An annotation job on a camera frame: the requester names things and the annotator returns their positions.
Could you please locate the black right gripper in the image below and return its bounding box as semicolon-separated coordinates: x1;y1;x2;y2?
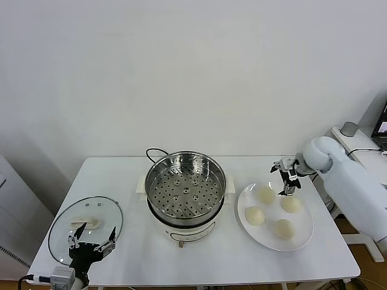
270;164;303;196

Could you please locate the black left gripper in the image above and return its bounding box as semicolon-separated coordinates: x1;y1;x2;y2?
67;222;117;272

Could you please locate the white steamed baozi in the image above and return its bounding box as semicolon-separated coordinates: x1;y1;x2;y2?
274;219;296;241
281;196;303;214
244;206;266;226
256;185;276;204

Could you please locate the round glass pot lid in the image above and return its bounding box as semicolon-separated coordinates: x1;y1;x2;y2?
48;196;124;266

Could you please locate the perforated steel steamer basket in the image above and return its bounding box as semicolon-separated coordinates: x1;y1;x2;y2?
145;150;227;221

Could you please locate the large white plate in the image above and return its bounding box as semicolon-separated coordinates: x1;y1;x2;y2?
236;181;315;252

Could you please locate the grey cylindrical speaker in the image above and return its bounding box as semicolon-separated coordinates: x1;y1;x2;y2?
340;121;358;138

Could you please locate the white cabinet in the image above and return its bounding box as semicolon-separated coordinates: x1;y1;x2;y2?
0;152;57;272

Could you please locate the white side desk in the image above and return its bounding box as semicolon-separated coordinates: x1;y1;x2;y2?
331;125;387;263

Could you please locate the cream electric cooking pot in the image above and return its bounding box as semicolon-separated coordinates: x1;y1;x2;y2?
137;175;236;248

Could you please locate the black laptop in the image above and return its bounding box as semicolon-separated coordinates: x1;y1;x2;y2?
371;99;387;151

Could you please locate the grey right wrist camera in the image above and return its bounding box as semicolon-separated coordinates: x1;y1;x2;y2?
278;156;300;170

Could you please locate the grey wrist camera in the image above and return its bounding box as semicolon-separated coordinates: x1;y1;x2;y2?
50;266;76;288
278;156;300;170

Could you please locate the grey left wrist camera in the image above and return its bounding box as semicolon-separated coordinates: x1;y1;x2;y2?
50;266;76;288

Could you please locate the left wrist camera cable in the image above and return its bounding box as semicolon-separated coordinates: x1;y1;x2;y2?
18;274;52;290

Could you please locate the black pot power cord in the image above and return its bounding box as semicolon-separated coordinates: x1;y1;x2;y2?
146;147;170;166

